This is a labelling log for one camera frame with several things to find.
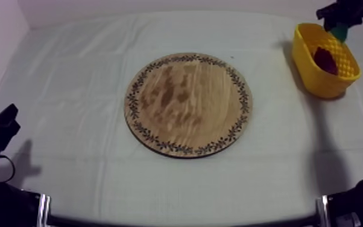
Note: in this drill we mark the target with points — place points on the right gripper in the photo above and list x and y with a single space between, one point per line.
343 14

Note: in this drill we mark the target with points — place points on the green toy pear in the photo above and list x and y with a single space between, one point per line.
340 33

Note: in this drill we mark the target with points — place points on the yellow plastic basket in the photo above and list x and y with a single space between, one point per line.
319 77

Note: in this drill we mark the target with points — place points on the round wooden board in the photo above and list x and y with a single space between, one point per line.
188 104

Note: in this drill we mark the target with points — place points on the purple toy grapes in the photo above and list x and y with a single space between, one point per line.
325 60

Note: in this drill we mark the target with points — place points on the silver metal bar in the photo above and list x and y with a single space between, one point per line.
43 210

